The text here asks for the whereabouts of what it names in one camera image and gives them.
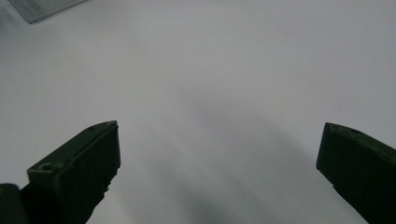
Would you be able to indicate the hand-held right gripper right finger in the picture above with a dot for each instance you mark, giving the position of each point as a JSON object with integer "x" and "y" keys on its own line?
{"x": 364, "y": 174}

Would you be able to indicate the white board sheet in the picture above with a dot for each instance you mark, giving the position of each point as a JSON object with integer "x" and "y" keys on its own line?
{"x": 199, "y": 62}

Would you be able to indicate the clear plastic tray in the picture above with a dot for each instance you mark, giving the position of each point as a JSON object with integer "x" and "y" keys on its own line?
{"x": 43, "y": 7}

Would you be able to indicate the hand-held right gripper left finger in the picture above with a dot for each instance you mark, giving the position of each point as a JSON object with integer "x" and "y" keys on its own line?
{"x": 77, "y": 174}

